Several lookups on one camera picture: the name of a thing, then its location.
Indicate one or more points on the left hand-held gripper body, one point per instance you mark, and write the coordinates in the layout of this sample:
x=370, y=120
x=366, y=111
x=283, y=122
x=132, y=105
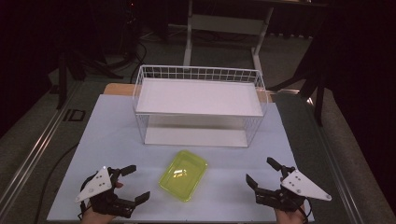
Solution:
x=96, y=185

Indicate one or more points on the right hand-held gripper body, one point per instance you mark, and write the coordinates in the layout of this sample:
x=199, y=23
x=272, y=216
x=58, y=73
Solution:
x=299, y=186

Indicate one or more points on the yellow-green plastic tray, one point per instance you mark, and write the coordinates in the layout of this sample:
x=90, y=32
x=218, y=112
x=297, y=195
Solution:
x=182, y=177

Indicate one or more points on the person's left hand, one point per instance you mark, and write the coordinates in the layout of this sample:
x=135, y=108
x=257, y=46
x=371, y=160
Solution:
x=96, y=218

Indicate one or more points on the person's right hand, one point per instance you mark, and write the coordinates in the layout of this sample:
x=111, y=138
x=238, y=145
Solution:
x=291, y=218

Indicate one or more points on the light blue table mat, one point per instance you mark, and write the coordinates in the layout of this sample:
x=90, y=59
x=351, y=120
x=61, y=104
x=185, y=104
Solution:
x=109, y=140

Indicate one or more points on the black stand legs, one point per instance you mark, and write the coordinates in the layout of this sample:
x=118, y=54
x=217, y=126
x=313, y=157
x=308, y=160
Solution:
x=318, y=105
x=62, y=81

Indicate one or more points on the dark curtain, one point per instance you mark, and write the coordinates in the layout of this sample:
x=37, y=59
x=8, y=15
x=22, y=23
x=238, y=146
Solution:
x=367, y=77

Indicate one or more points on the metal floor rail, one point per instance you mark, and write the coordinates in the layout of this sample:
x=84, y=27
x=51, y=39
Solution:
x=336, y=174
x=31, y=158

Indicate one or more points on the white desk frame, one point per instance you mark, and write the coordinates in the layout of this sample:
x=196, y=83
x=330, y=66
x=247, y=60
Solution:
x=224, y=24

